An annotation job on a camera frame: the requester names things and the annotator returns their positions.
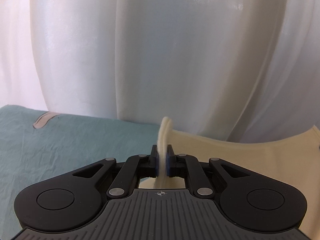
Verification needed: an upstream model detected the teal mushroom print bedsheet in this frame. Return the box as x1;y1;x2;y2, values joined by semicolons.
1;105;159;239

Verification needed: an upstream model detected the cream knit sweater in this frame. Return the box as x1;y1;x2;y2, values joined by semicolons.
138;116;320;240

